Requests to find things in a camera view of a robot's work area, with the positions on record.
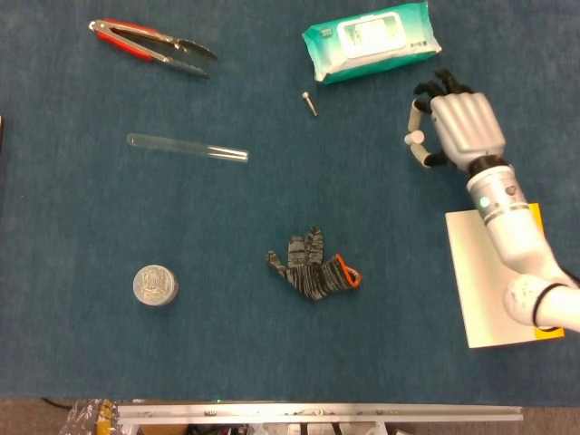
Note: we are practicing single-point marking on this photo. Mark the blue table cloth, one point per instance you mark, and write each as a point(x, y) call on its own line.
point(272, 195)

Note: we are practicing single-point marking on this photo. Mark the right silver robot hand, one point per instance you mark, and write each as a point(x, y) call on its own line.
point(466, 122)

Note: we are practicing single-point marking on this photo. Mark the teal wet wipes pack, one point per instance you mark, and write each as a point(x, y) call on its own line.
point(326, 54)

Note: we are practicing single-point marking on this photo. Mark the small white cap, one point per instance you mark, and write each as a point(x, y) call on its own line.
point(414, 138)

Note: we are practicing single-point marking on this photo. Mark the small metal bolt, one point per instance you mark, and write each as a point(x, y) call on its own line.
point(310, 104)

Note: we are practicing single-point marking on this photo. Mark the clear round jar of clips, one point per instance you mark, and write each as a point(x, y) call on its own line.
point(155, 285)

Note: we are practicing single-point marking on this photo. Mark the crinkled clear plastic bag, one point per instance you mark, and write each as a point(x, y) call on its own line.
point(86, 419)

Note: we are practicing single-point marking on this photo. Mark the aluminium frame rail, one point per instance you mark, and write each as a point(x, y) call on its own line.
point(317, 412)

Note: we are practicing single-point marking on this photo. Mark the clear glass test tube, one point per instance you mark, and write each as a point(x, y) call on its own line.
point(190, 147)

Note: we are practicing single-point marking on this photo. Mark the grey knit work glove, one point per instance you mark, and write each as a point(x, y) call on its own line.
point(312, 276)

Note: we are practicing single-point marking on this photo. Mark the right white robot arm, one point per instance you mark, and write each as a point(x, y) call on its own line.
point(512, 226)

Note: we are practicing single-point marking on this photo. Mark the white and orange Lexicon book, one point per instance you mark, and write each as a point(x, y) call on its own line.
point(476, 272)

